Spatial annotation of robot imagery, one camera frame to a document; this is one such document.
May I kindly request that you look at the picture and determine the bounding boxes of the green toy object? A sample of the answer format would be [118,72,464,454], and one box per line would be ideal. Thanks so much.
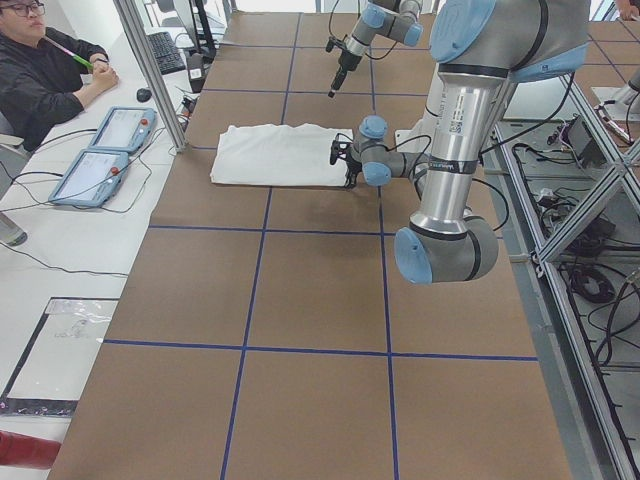
[70,53,93,72]

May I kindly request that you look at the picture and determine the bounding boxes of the white long-sleeve printed shirt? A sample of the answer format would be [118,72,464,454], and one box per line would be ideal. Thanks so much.
[211,123,352,187]

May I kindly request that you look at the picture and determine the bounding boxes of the black computer mouse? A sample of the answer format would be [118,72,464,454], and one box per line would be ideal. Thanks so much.
[136,88,152,103]

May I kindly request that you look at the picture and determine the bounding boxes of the aluminium frame post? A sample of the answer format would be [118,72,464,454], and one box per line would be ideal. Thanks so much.
[113,0,187,153]

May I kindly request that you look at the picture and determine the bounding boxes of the far blue teach pendant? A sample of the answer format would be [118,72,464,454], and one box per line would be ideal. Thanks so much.
[89,106,157,154]

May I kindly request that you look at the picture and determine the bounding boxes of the person in black jacket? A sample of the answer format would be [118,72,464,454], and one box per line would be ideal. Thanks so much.
[1,1,119,152]

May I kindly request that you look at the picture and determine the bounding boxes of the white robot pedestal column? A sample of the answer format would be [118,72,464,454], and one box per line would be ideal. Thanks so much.
[396,70,443,153]

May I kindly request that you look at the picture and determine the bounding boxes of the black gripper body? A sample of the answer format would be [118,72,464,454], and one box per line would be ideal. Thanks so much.
[329,133,361,175]
[325,35,363,83]

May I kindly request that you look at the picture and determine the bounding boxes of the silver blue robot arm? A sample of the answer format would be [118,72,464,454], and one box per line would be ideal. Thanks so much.
[330,1,590,284]
[325,0,424,98]

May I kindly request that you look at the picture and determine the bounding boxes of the blue teach pendant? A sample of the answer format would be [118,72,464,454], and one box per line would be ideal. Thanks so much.
[89,106,157,154]
[48,149,129,208]

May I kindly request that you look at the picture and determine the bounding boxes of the red cylinder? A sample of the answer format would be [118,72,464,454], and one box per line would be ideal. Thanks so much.
[1,430,61,470]

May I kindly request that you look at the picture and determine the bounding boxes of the near blue teach pendant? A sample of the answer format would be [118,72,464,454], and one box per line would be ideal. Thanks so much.
[48,149,129,208]

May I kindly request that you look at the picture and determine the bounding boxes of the black electronics box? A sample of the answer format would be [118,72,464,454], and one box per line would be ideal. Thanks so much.
[561,115,606,168]

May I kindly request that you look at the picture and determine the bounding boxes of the black keyboard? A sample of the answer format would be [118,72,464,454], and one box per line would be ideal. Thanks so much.
[147,31,186,75]

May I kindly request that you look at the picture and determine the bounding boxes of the clear plastic document sleeve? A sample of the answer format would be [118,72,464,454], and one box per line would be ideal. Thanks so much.
[1,297,118,418]

